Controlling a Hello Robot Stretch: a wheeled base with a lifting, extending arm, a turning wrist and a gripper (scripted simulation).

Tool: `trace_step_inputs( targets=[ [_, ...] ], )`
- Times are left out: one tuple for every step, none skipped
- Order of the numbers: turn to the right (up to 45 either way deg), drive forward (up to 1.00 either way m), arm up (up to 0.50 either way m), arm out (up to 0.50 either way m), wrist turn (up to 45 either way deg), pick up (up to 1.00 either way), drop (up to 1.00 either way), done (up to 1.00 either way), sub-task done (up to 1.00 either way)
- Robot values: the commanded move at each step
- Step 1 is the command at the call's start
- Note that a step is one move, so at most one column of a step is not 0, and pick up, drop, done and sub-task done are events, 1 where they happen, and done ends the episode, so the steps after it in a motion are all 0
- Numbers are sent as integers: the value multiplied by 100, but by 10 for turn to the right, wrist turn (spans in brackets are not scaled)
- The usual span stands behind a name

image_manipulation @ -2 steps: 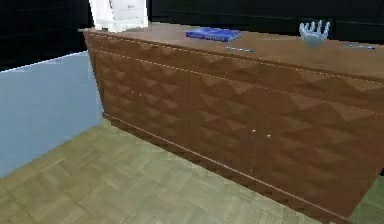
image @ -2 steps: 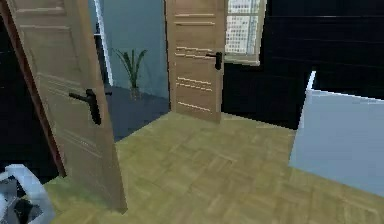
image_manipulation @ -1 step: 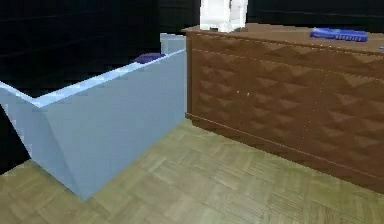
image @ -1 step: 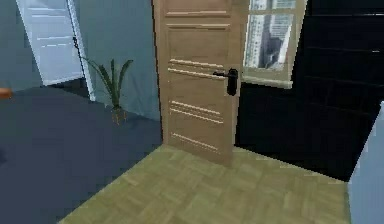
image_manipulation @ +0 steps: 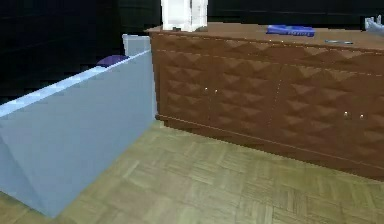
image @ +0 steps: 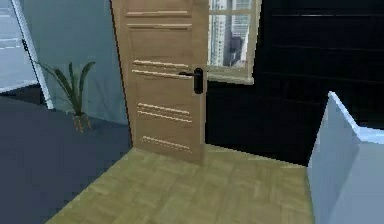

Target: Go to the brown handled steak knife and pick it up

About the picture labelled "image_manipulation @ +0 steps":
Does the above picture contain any white box-shaped appliance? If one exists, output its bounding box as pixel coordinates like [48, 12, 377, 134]
[160, 0, 210, 33]

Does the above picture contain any grey flat utensil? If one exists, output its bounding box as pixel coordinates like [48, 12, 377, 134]
[324, 39, 355, 46]

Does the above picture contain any blue book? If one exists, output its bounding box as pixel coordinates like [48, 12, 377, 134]
[265, 24, 316, 38]

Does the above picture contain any purple round object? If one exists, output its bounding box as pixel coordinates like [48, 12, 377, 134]
[96, 54, 130, 68]

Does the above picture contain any brown patterned sideboard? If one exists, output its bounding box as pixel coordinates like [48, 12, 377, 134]
[145, 21, 384, 183]

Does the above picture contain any pale grey angular object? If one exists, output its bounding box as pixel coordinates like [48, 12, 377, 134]
[363, 14, 384, 37]

